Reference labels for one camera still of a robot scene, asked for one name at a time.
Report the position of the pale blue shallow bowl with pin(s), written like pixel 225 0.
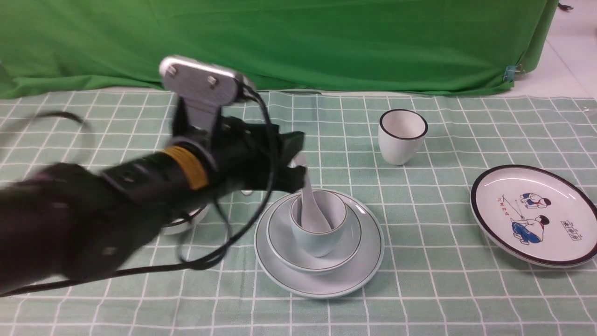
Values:
pixel 284 246

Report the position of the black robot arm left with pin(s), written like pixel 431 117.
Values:
pixel 66 226

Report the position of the blue binder clip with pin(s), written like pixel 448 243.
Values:
pixel 511 73

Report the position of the pale blue ceramic cup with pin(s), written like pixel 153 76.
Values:
pixel 336 213

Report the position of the pale blue ceramic spoon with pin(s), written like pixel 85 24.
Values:
pixel 312 218

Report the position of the white cup black rim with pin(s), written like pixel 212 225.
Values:
pixel 401 134

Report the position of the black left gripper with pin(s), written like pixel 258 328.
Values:
pixel 242 155

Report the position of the green checkered tablecloth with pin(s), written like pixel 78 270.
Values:
pixel 440 276

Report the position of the white bowl black rim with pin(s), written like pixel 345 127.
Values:
pixel 179 224

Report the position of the pale blue round plate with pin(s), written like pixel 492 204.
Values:
pixel 339 282

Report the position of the green backdrop cloth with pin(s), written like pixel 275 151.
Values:
pixel 441 47

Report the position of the white plate cartoon print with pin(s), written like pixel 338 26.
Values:
pixel 535 215

